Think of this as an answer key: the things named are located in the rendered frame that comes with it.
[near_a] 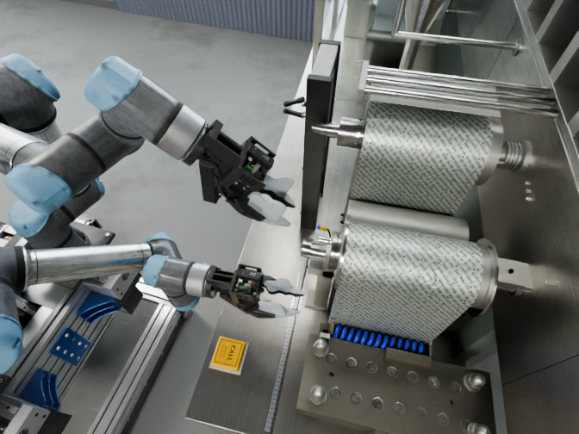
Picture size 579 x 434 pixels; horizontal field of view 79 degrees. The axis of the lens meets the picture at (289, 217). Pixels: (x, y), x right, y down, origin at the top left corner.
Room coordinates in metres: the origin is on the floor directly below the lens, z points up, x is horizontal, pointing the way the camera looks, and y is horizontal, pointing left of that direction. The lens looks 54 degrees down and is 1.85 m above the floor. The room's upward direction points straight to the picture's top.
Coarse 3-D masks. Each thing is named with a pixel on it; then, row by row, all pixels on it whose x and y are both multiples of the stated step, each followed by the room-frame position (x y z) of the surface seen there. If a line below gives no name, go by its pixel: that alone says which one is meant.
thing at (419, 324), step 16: (336, 304) 0.29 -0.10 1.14; (352, 304) 0.28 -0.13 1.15; (368, 304) 0.27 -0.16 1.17; (384, 304) 0.27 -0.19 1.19; (400, 304) 0.26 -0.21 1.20; (336, 320) 0.28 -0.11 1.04; (352, 320) 0.28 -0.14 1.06; (368, 320) 0.27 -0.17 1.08; (384, 320) 0.26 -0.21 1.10; (400, 320) 0.26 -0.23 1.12; (416, 320) 0.25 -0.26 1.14; (432, 320) 0.24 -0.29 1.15; (448, 320) 0.24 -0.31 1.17; (400, 336) 0.25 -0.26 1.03; (416, 336) 0.24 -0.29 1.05; (432, 336) 0.24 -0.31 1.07
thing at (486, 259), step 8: (344, 224) 0.40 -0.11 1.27; (344, 232) 0.36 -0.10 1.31; (480, 248) 0.33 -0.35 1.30; (488, 256) 0.31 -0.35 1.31; (488, 264) 0.29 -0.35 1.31; (336, 272) 0.30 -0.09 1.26; (488, 272) 0.28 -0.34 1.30; (488, 280) 0.26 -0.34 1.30; (480, 288) 0.25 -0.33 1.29; (488, 288) 0.25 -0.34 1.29; (480, 296) 0.24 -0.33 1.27; (472, 304) 0.24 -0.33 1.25
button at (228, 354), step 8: (224, 344) 0.26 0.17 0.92; (232, 344) 0.26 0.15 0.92; (240, 344) 0.26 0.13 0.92; (216, 352) 0.24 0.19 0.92; (224, 352) 0.24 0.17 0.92; (232, 352) 0.24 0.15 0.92; (240, 352) 0.24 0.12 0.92; (216, 360) 0.22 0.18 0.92; (224, 360) 0.22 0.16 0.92; (232, 360) 0.22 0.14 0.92; (240, 360) 0.23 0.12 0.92; (224, 368) 0.21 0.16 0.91; (232, 368) 0.20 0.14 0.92
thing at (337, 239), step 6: (336, 234) 0.37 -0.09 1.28; (342, 234) 0.37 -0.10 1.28; (336, 240) 0.35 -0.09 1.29; (336, 246) 0.34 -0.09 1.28; (330, 252) 0.33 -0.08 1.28; (336, 252) 0.33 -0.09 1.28; (330, 258) 0.32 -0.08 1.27; (336, 258) 0.32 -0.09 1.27; (330, 264) 0.32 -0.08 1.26; (336, 264) 0.31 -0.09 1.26
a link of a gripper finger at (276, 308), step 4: (260, 304) 0.30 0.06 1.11; (264, 304) 0.29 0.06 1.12; (268, 304) 0.29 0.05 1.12; (272, 304) 0.29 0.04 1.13; (276, 304) 0.28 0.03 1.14; (280, 304) 0.28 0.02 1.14; (260, 308) 0.29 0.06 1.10; (264, 308) 0.29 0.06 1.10; (268, 308) 0.29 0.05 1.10; (272, 308) 0.29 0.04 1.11; (276, 308) 0.28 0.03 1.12; (280, 308) 0.28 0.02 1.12; (284, 308) 0.29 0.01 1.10; (288, 308) 0.29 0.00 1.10; (292, 308) 0.29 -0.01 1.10; (268, 312) 0.28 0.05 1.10; (272, 312) 0.28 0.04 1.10; (276, 312) 0.28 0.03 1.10; (280, 312) 0.28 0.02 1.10; (284, 312) 0.28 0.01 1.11; (288, 312) 0.28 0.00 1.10; (292, 312) 0.28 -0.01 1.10; (296, 312) 0.28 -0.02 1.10; (276, 316) 0.27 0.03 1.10; (280, 316) 0.27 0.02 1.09; (284, 316) 0.27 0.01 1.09; (288, 316) 0.27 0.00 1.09
